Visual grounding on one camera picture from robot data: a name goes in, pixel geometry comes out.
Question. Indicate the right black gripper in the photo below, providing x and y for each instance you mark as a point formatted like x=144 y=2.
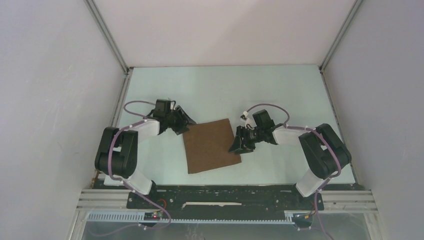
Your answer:
x=241 y=147

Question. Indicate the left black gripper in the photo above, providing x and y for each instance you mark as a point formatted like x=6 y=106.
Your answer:
x=184 y=120

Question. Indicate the brown cloth napkin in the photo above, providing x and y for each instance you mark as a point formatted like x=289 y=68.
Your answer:
x=207 y=146

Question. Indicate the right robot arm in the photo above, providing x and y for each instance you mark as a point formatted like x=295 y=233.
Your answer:
x=325 y=153

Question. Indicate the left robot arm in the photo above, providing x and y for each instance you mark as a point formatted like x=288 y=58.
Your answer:
x=117 y=154

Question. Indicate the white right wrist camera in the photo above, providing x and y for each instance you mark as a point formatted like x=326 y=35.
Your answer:
x=248 y=122

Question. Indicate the white toothed cable duct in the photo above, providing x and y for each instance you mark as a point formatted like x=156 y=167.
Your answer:
x=140 y=217

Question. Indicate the aluminium frame rail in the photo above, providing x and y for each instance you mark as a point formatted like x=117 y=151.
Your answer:
x=334 y=201

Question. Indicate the left corner aluminium post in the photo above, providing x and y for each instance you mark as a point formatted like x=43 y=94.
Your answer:
x=106 y=33

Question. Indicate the corner aluminium post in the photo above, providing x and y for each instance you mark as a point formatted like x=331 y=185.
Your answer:
x=341 y=33
x=106 y=33

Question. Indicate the right corner aluminium post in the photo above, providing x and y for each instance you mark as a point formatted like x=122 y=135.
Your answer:
x=341 y=33

